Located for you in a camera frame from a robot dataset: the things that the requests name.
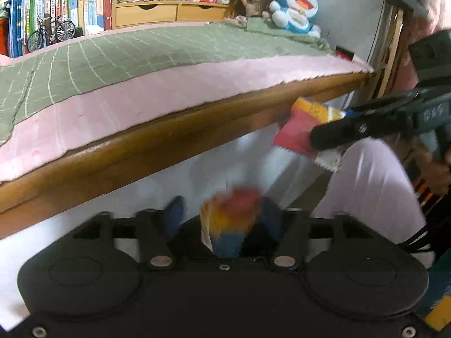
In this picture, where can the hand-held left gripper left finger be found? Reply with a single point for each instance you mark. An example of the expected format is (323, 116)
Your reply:
(174, 214)

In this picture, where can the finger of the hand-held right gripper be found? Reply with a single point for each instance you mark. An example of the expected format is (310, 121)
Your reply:
(387, 102)
(352, 132)

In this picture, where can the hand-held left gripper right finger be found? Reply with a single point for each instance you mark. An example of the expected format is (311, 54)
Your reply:
(273, 220)

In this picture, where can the blue yellow snack bag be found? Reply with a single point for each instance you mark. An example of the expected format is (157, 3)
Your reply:
(229, 221)

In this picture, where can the red orange snack bag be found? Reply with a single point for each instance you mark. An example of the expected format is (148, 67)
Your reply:
(299, 126)

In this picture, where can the white plastic bag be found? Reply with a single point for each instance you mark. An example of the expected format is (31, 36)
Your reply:
(105, 197)

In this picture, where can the person's right hand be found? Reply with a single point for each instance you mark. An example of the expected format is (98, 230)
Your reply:
(437, 177)

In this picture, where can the wooden easel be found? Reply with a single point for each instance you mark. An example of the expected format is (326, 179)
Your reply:
(391, 42)

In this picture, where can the person's pink trouser leg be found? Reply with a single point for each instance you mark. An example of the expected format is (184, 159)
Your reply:
(373, 190)

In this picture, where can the small red black item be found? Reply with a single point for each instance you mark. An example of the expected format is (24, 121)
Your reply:
(344, 52)

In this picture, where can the wooden table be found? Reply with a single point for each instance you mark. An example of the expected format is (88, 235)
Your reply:
(141, 148)

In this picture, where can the person's pink shirt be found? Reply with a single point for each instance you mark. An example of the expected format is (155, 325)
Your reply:
(437, 7)

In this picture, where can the pink sheet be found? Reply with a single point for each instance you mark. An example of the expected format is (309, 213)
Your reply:
(141, 95)

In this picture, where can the blue cat plush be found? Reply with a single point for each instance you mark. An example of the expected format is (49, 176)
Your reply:
(296, 10)

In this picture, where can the green checked blanket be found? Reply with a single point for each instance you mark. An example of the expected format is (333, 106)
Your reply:
(141, 52)

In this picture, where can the wooden drawer organizer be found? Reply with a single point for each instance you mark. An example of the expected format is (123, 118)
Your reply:
(148, 14)

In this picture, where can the black toy bicycle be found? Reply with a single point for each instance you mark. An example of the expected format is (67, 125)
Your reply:
(65, 31)

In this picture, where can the row of tall standing books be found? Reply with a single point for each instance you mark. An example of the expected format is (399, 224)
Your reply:
(81, 0)

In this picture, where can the red plastic crate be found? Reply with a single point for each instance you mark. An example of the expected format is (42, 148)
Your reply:
(3, 38)

